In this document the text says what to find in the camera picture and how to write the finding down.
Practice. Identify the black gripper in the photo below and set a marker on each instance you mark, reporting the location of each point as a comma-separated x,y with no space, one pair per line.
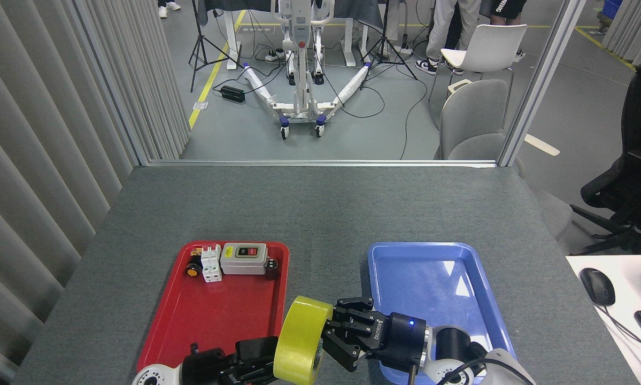
403,342
208,369

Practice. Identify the yellow tape roll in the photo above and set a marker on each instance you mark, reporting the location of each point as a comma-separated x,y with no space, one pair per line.
299,342

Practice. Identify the red plastic tray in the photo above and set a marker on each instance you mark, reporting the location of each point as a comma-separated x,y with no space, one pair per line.
213,310

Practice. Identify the blue plastic tray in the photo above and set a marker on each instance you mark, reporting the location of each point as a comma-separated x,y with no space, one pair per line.
432,278

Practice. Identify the white circuit breaker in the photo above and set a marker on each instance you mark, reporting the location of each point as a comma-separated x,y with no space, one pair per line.
211,264

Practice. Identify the black orange push button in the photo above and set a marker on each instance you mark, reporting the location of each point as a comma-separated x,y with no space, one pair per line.
193,270

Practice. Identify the small yellow red part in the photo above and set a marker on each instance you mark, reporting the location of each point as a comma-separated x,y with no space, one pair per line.
196,251

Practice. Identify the white stand on wheels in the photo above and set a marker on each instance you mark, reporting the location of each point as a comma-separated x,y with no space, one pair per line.
301,96

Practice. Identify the grey upholstered chair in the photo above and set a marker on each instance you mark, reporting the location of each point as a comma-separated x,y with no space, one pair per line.
472,117

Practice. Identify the black computer mouse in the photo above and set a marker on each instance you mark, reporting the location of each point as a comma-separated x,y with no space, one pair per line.
597,286

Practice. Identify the pale wooden plank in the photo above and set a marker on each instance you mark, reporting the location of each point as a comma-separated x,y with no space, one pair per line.
542,145

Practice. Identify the white floor label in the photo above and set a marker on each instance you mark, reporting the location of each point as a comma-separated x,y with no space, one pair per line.
200,106

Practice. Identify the black power adapter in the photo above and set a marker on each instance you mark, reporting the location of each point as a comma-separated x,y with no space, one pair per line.
232,94

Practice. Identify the white side desk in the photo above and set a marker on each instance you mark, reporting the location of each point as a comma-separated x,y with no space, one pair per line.
627,289

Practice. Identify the black tripod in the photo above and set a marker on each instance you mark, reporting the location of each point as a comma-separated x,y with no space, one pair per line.
198,21
385,32

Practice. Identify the grey ribbed partition panel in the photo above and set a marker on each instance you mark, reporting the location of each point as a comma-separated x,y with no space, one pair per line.
635,27
31,160

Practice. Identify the white plastic chair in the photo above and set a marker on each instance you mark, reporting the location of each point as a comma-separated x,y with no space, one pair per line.
486,48

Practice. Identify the person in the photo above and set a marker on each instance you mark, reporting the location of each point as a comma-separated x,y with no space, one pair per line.
504,8
163,10
443,27

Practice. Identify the blue bin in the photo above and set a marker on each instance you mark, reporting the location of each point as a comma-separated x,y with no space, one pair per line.
613,8

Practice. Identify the black round knob switch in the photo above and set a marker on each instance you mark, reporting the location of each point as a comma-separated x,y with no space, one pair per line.
271,269

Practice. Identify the grey switch box red button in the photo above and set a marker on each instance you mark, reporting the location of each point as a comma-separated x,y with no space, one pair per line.
242,262

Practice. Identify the silver aluminium rail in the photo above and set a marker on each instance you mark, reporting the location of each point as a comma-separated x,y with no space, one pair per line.
320,163

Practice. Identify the silver aluminium post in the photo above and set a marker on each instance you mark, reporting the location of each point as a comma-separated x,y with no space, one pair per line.
545,80

